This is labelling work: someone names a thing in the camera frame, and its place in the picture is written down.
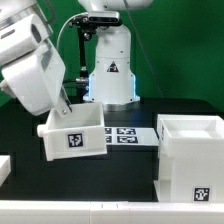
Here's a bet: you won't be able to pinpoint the small white drawer with knob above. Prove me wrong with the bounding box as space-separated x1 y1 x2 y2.
37 103 107 161

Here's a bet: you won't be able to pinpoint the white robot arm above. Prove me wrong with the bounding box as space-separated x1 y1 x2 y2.
0 0 153 116

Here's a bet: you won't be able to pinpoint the white left fence rail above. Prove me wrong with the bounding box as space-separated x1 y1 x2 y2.
0 155 11 187

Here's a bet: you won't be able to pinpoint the grey camera cable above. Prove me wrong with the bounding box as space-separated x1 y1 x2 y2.
55 11 90 54

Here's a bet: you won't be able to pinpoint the black camera stand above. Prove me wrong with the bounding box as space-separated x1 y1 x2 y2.
69 19 96 84

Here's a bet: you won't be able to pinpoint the black cables at base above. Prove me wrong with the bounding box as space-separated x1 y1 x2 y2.
61 77 90 90

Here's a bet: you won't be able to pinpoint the large white drawer cabinet box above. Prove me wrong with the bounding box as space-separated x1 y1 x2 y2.
154 114 224 203

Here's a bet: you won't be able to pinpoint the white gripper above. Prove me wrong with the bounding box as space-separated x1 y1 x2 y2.
1 41 72 117

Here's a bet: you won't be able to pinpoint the grey camera on stand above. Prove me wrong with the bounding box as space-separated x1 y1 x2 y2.
88 11 120 24

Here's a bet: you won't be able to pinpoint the white sheet with markers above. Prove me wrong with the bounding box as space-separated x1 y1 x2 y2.
105 127 158 146

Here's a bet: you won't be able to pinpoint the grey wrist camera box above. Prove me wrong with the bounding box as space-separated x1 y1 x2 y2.
0 14 52 66

